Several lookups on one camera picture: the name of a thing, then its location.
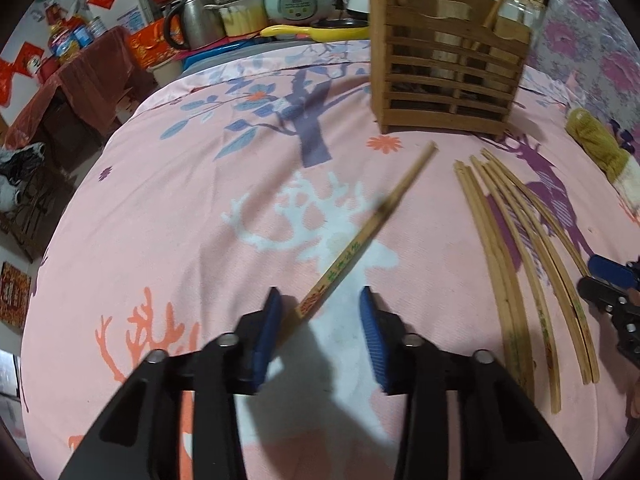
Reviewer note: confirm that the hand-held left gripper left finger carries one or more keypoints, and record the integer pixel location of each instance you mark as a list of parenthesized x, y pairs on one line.
[(265, 340)]

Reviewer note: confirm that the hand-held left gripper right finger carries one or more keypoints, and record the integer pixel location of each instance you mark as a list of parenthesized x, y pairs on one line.
[(372, 345)]

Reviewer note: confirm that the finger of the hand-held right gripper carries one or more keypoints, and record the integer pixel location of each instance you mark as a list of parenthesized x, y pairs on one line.
[(600, 300), (607, 270)]

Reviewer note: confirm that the group of wooden chopsticks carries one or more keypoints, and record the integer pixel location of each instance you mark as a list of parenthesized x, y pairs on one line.
[(497, 260)]

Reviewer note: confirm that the slatted wooden chopstick holder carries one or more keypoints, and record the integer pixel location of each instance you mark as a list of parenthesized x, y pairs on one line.
[(425, 110)]

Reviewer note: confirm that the yellow-white cloth rag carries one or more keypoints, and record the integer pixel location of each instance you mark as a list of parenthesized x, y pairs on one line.
[(595, 140)]

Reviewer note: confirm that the pink deer print bed sheet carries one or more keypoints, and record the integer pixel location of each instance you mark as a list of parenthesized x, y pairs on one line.
[(175, 210)]

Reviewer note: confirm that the purple floral cloth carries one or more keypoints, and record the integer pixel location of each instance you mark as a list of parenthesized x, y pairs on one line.
[(600, 35)]

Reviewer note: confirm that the glass jar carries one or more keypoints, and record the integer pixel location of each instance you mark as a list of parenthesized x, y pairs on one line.
[(515, 7)]

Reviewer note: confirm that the blue plastic tray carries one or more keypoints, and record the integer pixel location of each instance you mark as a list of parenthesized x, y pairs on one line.
[(210, 54)]

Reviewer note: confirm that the pair of shoes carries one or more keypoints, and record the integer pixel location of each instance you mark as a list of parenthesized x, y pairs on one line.
[(20, 165)]

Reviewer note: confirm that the yellow pan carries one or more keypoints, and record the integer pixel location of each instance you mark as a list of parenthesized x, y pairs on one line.
[(325, 34)]

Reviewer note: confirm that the table with red cloth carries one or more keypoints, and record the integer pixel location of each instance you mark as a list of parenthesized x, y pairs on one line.
[(75, 90)]

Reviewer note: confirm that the red printed box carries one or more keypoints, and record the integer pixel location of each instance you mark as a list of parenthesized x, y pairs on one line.
[(150, 47)]

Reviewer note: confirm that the dark frying pan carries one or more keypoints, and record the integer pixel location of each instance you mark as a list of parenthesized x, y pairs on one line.
[(340, 23)]

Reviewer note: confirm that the steel pot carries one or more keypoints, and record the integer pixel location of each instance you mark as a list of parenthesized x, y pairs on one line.
[(245, 15)]

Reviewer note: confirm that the stainless steel kettle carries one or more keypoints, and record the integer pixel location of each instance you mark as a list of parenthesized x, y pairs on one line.
[(200, 20)]

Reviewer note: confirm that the blue tin can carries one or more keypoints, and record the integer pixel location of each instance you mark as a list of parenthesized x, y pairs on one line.
[(83, 36)]

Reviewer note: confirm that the cooking oil bottle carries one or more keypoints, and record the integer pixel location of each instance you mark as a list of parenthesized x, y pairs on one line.
[(65, 42)]

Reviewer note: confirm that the red paper figure decoration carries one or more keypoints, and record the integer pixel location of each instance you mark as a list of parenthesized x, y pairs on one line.
[(30, 60)]

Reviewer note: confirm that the red framed wall picture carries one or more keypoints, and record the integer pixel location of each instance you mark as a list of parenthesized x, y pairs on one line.
[(14, 295)]

